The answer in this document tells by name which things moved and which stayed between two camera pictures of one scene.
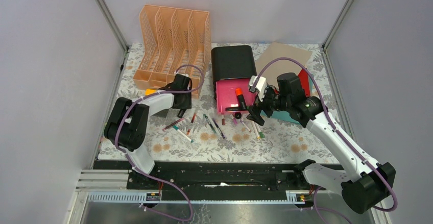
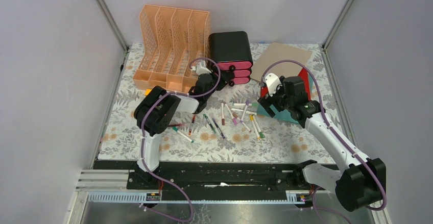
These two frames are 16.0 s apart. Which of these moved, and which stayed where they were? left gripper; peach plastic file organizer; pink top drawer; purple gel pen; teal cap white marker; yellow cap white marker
Moved: left gripper; pink top drawer
Stayed: teal cap white marker; purple gel pen; yellow cap white marker; peach plastic file organizer
